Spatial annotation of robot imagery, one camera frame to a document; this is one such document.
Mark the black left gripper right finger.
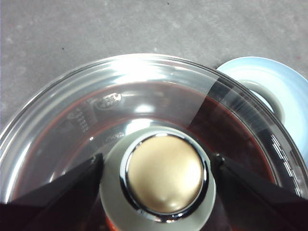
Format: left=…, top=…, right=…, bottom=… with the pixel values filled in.
left=212, top=154, right=308, bottom=231

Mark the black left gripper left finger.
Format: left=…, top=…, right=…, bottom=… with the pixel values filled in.
left=0, top=153, right=107, bottom=231

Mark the blue plate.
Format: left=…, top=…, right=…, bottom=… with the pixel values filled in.
left=216, top=56, right=308, bottom=159

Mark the glass lid with green knob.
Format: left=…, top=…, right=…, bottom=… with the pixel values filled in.
left=0, top=53, right=308, bottom=231

